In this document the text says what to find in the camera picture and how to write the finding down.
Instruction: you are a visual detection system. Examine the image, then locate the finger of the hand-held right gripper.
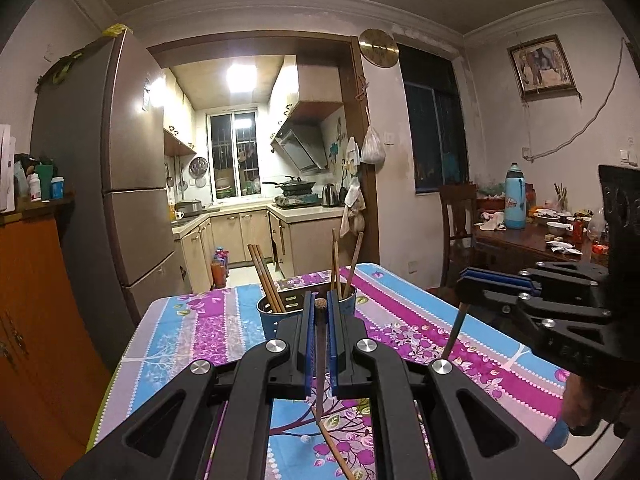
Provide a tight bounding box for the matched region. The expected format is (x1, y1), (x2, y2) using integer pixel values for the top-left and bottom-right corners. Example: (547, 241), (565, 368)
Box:
(456, 279), (613, 377)
(459, 261), (611, 295)

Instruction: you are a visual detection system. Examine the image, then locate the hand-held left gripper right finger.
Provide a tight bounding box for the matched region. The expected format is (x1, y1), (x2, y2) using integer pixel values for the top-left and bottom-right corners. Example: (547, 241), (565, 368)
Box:
(326, 304), (576, 480)

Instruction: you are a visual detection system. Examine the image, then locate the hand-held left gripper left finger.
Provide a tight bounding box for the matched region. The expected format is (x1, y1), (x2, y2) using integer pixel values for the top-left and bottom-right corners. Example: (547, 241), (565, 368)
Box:
(62, 304), (317, 480)

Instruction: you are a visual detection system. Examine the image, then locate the dark wooden chopstick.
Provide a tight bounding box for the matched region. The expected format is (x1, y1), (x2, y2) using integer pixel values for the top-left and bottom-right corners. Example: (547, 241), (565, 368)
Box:
(344, 231), (364, 298)
(440, 302), (471, 361)
(313, 298), (329, 423)

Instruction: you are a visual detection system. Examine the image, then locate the slotted utensil holder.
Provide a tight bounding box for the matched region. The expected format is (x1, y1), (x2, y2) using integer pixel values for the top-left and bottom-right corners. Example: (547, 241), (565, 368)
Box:
(256, 284), (357, 341)

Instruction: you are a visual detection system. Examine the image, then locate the person's right forearm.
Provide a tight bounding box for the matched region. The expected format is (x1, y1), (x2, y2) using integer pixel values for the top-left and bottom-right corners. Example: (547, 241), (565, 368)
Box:
(562, 372), (640, 441)

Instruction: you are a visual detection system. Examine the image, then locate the wooden chair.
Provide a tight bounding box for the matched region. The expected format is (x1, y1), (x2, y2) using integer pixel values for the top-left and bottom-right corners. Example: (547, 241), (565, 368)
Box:
(427, 183), (478, 291)

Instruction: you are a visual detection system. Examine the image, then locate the blue thermos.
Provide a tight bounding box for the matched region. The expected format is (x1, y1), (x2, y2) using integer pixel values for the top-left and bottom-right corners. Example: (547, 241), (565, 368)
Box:
(503, 162), (527, 231)

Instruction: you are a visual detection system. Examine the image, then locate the brown wooden chopstick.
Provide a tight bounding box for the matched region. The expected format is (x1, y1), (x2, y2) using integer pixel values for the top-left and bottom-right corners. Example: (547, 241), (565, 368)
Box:
(251, 245), (282, 312)
(247, 245), (276, 312)
(256, 245), (287, 311)

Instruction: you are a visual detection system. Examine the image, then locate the floral striped tablecloth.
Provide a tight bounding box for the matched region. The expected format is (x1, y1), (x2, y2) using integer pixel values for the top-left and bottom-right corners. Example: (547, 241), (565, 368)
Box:
(87, 261), (571, 480)

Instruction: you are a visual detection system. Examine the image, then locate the beige corner counter cabinet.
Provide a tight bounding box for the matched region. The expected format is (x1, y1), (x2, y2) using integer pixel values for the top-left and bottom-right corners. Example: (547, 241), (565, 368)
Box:
(267, 205), (361, 281)

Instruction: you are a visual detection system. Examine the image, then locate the hanging beige cloth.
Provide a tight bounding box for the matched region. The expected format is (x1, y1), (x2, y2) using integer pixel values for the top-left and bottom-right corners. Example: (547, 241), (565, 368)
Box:
(339, 176), (366, 239)

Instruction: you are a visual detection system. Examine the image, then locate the beige sink counter cabinet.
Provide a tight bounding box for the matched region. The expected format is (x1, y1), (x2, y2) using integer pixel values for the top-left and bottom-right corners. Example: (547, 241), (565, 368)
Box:
(172, 215), (213, 293)

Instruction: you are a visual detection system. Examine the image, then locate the gas stove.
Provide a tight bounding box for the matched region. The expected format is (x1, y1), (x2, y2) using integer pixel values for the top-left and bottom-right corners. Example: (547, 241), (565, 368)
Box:
(274, 192), (321, 208)

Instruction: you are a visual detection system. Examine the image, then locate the framed elephant picture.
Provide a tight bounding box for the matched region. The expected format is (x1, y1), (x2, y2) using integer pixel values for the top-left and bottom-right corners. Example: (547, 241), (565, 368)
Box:
(507, 35), (577, 99)

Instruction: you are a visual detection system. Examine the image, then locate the dark room window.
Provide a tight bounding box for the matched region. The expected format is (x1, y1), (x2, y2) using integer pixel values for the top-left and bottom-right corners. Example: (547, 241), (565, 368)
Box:
(397, 44), (471, 195)

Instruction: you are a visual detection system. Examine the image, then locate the black wok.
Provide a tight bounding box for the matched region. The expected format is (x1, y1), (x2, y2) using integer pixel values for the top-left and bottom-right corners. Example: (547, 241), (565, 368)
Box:
(262, 176), (317, 193)

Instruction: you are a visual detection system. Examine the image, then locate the hanging white plastic bag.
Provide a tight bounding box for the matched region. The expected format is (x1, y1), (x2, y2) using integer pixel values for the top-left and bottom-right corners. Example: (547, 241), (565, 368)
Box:
(360, 107), (387, 165)

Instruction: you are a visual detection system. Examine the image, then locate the steel range hood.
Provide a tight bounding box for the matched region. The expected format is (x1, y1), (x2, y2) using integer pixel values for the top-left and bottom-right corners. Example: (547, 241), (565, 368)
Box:
(270, 122), (329, 172)

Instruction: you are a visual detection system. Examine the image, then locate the kitchen window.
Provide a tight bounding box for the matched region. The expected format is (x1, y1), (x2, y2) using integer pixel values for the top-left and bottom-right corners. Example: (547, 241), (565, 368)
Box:
(206, 110), (260, 198)

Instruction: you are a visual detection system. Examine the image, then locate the brown refrigerator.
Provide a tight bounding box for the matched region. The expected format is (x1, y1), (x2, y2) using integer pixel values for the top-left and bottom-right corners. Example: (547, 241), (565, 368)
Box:
(30, 35), (193, 311)

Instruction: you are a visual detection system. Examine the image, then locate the orange wooden cabinet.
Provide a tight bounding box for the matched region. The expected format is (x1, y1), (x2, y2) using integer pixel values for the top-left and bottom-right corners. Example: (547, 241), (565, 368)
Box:
(0, 200), (113, 480)

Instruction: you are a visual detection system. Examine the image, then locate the square ceiling light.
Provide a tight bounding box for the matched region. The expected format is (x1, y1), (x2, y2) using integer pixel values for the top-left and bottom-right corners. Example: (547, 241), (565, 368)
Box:
(226, 61), (257, 93)

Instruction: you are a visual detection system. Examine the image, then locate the green box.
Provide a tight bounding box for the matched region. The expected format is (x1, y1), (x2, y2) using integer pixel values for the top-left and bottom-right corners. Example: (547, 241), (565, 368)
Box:
(36, 164), (55, 201)

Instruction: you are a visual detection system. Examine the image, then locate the white wall cable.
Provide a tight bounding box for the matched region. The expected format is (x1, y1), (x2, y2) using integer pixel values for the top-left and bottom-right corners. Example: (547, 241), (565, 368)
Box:
(522, 37), (628, 161)

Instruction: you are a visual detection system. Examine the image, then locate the gold wall clock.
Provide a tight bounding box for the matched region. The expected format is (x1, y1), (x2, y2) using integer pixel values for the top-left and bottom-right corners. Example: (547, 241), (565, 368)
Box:
(358, 28), (400, 69)

